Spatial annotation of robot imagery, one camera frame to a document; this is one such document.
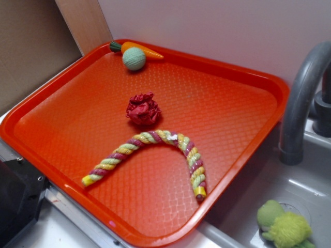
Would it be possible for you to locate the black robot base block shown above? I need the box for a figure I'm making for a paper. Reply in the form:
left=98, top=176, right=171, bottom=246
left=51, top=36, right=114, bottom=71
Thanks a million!
left=1, top=157, right=48, bottom=247

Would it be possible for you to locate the red crumpled paper ball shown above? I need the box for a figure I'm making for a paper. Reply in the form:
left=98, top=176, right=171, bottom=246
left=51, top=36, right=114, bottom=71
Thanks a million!
left=126, top=91, right=162, bottom=126

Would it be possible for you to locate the light green textured ball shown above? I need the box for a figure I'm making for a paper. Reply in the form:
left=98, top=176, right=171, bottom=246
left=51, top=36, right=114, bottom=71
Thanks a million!
left=122, top=47, right=146, bottom=71

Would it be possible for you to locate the orange plastic tray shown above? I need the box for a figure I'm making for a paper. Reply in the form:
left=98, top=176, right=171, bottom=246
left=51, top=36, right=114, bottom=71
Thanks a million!
left=1, top=44, right=289, bottom=247

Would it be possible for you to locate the orange toy carrot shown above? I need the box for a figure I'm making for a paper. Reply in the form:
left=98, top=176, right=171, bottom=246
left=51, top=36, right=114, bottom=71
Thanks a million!
left=109, top=41, right=164, bottom=60

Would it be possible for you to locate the light wooden board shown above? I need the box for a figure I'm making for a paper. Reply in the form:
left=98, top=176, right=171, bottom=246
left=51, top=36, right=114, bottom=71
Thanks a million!
left=55, top=0, right=113, bottom=55

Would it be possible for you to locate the grey toy faucet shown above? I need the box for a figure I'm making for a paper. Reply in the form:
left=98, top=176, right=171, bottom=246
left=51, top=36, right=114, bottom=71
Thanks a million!
left=279, top=41, right=330, bottom=165

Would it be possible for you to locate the grey toy sink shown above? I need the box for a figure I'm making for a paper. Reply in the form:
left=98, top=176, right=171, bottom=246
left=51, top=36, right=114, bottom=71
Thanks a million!
left=198, top=126, right=330, bottom=247

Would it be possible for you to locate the brown cardboard panel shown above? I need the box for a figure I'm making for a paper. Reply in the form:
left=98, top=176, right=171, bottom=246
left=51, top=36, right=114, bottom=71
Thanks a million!
left=1, top=1, right=81, bottom=114

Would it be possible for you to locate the green plush toy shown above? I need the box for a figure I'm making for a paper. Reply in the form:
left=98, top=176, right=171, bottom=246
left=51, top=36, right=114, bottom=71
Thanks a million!
left=257, top=200, right=315, bottom=247

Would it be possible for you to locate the multicolour twisted rope toy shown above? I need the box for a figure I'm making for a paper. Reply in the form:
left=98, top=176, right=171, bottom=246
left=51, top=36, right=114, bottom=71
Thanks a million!
left=82, top=130, right=207, bottom=202

